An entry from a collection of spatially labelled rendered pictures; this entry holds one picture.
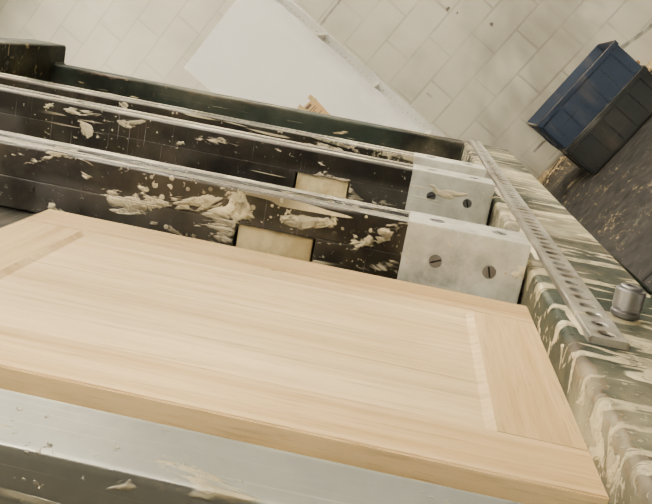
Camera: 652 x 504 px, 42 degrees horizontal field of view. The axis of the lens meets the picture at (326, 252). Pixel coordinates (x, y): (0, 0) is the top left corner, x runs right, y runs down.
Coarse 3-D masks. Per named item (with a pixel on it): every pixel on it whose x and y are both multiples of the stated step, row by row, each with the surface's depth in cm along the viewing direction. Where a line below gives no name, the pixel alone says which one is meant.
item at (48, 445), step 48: (0, 432) 37; (48, 432) 38; (96, 432) 38; (144, 432) 39; (192, 432) 40; (0, 480) 36; (48, 480) 36; (96, 480) 36; (144, 480) 36; (192, 480) 36; (240, 480) 37; (288, 480) 37; (336, 480) 38; (384, 480) 39
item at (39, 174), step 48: (0, 144) 88; (48, 144) 91; (0, 192) 89; (48, 192) 89; (96, 192) 88; (144, 192) 87; (192, 192) 87; (240, 192) 86; (288, 192) 90; (336, 240) 86; (384, 240) 86; (432, 240) 85; (480, 240) 84; (480, 288) 86
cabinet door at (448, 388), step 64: (0, 256) 67; (64, 256) 72; (128, 256) 75; (192, 256) 78; (256, 256) 82; (0, 320) 55; (64, 320) 57; (128, 320) 60; (192, 320) 62; (256, 320) 64; (320, 320) 67; (384, 320) 70; (448, 320) 74; (512, 320) 76; (0, 384) 48; (64, 384) 48; (128, 384) 49; (192, 384) 50; (256, 384) 52; (320, 384) 55; (384, 384) 57; (448, 384) 59; (512, 384) 60; (320, 448) 47; (384, 448) 47; (448, 448) 48; (512, 448) 50; (576, 448) 51
